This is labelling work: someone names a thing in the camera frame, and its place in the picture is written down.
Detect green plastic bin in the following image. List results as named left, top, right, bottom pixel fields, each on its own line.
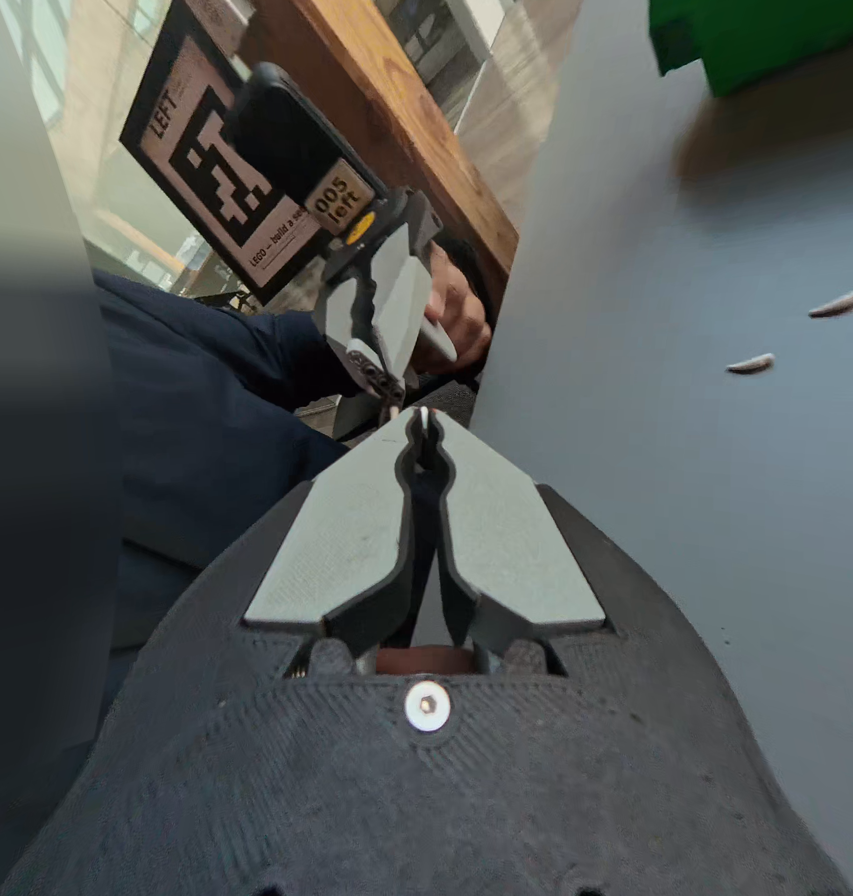
left=646, top=0, right=853, bottom=99

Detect person's left forearm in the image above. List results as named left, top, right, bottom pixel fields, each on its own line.
left=93, top=268, right=362, bottom=422

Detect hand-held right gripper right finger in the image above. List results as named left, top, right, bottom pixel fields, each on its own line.
left=428, top=409, right=607, bottom=662

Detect grey bent lego beam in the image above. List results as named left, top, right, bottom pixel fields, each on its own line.
left=343, top=337, right=407, bottom=405

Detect person's torso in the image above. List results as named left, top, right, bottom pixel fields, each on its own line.
left=110, top=391, right=352, bottom=653

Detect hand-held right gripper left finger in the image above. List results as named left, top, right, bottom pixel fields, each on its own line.
left=244, top=408, right=425, bottom=657

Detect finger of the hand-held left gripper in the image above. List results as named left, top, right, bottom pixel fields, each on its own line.
left=369, top=226, right=434, bottom=384
left=313, top=275, right=369, bottom=359

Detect wooden post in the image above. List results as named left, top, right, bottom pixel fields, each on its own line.
left=237, top=0, right=520, bottom=331

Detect person's left hand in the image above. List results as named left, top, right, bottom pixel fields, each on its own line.
left=412, top=265, right=493, bottom=377

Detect framed marker code sign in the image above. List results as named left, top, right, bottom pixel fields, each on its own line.
left=117, top=0, right=331, bottom=308

